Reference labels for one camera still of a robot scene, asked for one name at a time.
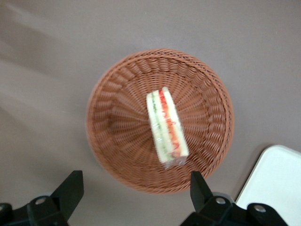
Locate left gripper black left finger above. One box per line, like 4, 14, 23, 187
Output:
0, 170, 84, 226

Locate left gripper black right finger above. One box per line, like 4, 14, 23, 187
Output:
179, 171, 289, 226

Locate triangle sandwich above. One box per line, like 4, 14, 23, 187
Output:
146, 86, 190, 170

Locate cream plastic serving tray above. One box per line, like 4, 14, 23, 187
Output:
235, 144, 301, 226

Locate round brown wicker basket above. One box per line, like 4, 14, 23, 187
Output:
86, 48, 235, 194

